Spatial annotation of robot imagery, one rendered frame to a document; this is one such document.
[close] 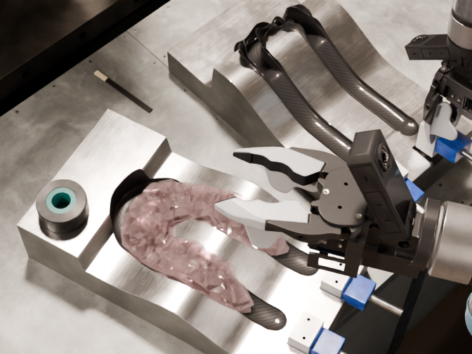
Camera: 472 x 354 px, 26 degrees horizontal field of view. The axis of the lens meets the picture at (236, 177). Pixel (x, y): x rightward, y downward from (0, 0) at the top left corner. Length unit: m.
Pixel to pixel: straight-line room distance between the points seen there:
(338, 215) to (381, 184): 0.06
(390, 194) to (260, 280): 0.69
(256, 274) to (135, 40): 0.58
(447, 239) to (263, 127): 0.81
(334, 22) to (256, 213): 0.90
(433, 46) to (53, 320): 0.74
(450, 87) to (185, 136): 0.50
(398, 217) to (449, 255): 0.06
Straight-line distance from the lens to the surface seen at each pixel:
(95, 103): 1.89
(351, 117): 1.76
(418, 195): 1.66
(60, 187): 1.63
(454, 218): 0.99
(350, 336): 2.05
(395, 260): 1.03
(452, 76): 1.59
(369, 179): 0.94
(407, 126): 1.76
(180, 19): 2.00
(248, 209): 0.98
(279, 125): 1.74
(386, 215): 0.97
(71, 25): 2.03
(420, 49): 1.62
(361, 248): 1.00
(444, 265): 0.99
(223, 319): 1.58
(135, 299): 1.61
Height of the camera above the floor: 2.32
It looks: 58 degrees down
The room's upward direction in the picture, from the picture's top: straight up
